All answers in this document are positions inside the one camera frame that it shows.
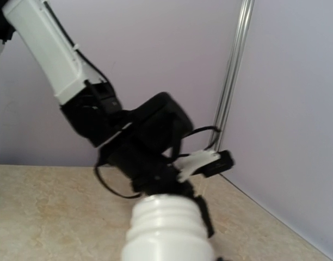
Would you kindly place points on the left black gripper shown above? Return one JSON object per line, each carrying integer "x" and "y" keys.
{"x": 153, "y": 178}

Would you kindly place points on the small white pill bottle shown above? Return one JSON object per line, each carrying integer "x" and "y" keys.
{"x": 167, "y": 227}

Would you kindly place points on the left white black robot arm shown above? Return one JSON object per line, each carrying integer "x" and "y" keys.
{"x": 142, "y": 143}

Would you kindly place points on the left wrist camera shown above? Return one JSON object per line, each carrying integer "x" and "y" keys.
{"x": 224, "y": 163}

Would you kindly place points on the left aluminium frame post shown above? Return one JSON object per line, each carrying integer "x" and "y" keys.
{"x": 234, "y": 62}

